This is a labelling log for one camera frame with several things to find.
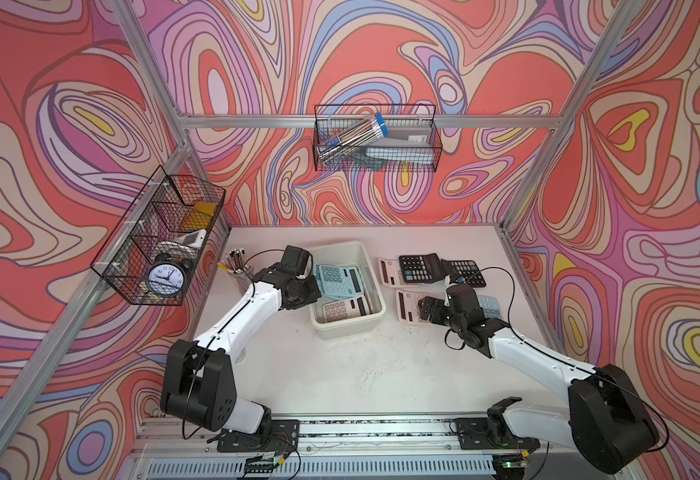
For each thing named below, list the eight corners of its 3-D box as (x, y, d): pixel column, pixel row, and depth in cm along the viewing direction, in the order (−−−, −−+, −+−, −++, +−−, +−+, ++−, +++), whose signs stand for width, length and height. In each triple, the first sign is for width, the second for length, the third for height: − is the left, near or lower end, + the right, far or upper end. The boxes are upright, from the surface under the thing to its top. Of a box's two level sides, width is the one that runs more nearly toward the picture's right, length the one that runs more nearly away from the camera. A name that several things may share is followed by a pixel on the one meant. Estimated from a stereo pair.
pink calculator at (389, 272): (378, 286, 103) (379, 281, 101) (377, 262, 110) (377, 257, 108) (403, 286, 103) (404, 281, 101) (400, 262, 110) (401, 257, 108)
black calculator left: (401, 282, 103) (401, 279, 102) (397, 257, 111) (398, 253, 109) (443, 282, 103) (445, 279, 102) (437, 257, 111) (438, 253, 109)
